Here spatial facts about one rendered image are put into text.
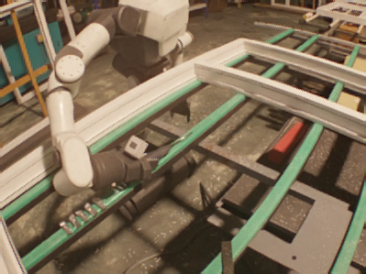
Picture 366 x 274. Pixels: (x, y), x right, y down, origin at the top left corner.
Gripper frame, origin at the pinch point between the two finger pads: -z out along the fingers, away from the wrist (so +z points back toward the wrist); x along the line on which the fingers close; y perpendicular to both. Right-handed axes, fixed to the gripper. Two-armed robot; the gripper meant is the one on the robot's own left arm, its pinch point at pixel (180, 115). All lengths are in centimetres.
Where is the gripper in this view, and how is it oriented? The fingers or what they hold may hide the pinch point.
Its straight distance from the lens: 159.1
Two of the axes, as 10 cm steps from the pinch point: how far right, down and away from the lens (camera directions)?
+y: 5.0, -6.2, 6.1
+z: -0.5, -7.2, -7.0
